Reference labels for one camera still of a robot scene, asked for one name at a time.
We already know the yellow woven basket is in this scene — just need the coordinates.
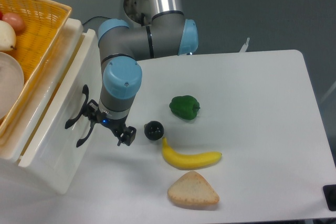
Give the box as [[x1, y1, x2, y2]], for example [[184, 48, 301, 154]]
[[1, 0, 72, 136]]

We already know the white drawer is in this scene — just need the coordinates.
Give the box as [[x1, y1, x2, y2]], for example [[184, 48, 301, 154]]
[[19, 29, 102, 194]]

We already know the triangular bread slice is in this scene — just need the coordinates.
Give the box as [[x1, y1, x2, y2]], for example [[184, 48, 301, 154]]
[[167, 171, 220, 207]]

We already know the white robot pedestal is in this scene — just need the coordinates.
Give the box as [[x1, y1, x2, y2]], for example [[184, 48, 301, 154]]
[[123, 0, 152, 26]]

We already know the black round fruit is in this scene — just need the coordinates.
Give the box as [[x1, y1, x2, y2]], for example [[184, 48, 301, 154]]
[[144, 121, 164, 141]]

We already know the black cable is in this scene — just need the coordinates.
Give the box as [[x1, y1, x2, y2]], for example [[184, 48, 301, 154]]
[[82, 16, 111, 26]]

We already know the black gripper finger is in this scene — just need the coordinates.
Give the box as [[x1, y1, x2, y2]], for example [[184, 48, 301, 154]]
[[112, 125, 137, 146], [76, 121, 98, 147]]

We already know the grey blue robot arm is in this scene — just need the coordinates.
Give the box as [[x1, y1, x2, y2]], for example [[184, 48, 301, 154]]
[[79, 0, 198, 145]]

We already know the black corner device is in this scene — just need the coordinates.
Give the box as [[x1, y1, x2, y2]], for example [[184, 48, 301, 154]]
[[322, 184, 336, 211]]

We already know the yellow banana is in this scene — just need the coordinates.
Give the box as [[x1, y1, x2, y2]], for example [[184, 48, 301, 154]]
[[161, 137, 222, 170]]

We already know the white drawer cabinet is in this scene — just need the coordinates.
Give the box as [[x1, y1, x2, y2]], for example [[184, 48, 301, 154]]
[[1, 18, 83, 163]]

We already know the white pear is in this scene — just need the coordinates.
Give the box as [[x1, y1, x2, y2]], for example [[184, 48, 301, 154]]
[[0, 20, 16, 51]]

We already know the green bell pepper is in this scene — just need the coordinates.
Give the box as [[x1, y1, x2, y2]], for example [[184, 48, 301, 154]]
[[169, 95, 201, 121]]

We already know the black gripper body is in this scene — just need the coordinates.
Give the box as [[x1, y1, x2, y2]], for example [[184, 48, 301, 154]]
[[83, 100, 125, 135]]

